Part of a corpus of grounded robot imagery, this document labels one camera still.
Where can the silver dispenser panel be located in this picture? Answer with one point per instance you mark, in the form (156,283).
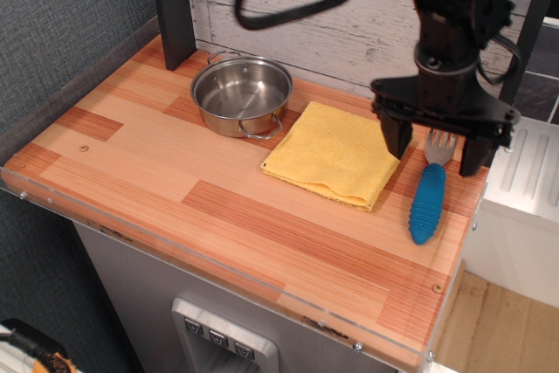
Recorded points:
(212,343)

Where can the stainless steel pot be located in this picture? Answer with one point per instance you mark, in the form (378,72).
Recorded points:
(243,96)

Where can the dark right frame post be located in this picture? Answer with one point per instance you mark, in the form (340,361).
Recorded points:
(524,28)

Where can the blue handled fork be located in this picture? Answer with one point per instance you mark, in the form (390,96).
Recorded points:
(426,207)

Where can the grey toy fridge cabinet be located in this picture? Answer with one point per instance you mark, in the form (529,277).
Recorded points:
(142,287)

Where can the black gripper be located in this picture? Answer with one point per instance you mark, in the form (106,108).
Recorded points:
(451,101)

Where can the white toy sink unit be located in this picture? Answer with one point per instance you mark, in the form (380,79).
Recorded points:
(513,241)

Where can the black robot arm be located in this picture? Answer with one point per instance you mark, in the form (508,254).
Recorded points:
(460,42)

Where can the yellow folded cloth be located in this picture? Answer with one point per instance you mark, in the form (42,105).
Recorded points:
(335,154)

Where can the clear acrylic edge strip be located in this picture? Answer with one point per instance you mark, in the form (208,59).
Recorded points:
(287,249)

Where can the black orange object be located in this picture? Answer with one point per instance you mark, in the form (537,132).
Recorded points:
(26,349)

